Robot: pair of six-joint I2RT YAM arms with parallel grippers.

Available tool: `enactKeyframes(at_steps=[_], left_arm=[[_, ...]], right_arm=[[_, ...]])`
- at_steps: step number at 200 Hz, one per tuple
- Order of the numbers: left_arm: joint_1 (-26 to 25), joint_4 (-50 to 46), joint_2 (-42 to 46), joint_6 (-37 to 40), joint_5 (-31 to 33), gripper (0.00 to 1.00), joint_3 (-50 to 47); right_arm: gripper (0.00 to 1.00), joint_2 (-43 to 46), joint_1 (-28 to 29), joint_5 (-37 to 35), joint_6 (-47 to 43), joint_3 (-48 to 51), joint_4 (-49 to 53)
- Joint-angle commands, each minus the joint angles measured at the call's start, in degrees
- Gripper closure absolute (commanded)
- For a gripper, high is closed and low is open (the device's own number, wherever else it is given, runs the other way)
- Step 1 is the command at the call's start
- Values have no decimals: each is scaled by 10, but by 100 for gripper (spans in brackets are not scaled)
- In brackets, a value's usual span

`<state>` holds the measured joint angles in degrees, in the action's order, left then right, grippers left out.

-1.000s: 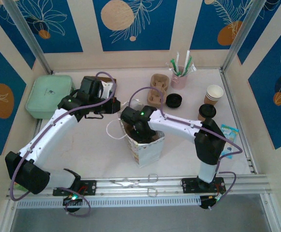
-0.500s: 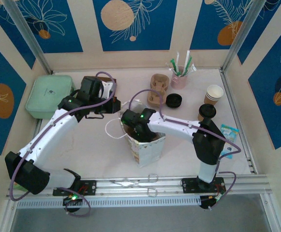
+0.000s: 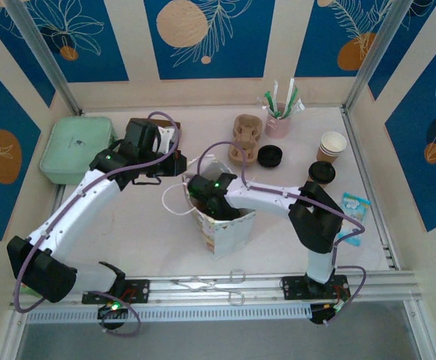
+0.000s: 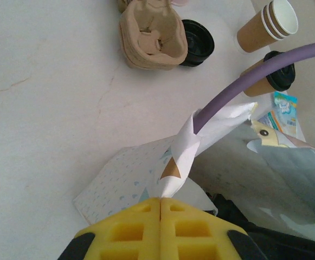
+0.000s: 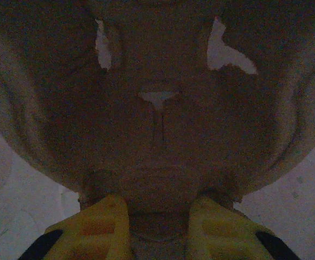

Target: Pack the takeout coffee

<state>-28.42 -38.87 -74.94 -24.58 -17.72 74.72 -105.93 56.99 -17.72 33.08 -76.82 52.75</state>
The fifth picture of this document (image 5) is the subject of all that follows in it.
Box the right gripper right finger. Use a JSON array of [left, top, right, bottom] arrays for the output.
[[184, 196, 301, 260]]

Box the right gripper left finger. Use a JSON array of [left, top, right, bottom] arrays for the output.
[[17, 194, 134, 260]]

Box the brown pulp cup carrier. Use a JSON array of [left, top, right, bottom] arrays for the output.
[[0, 0, 315, 244]]

